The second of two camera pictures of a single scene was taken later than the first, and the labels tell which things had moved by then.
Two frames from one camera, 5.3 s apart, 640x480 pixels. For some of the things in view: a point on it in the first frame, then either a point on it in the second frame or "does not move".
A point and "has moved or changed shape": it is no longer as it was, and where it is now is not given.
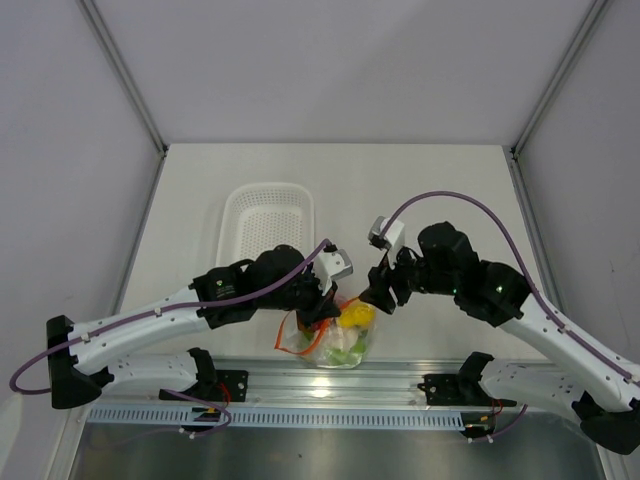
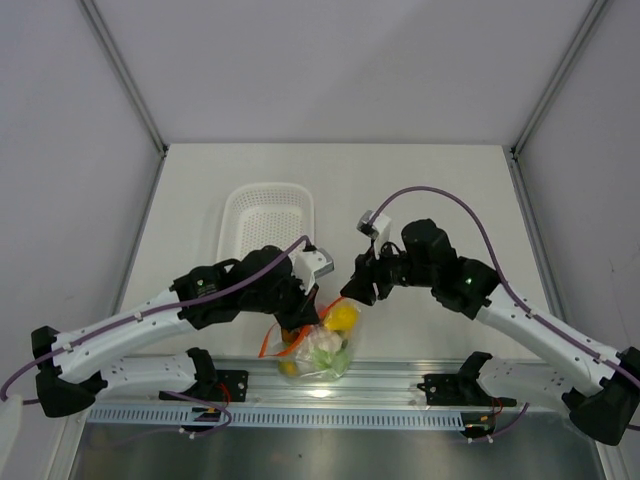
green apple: x=349 y=356 to x=334 y=363
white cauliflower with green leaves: x=347 y=340 to x=328 y=347
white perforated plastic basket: x=257 y=217 does not move
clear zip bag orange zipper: x=340 y=342 has moved or changed shape
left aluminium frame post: x=125 y=75 does not move
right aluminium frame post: x=558 y=77 does not move
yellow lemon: x=357 y=314 has moved or changed shape
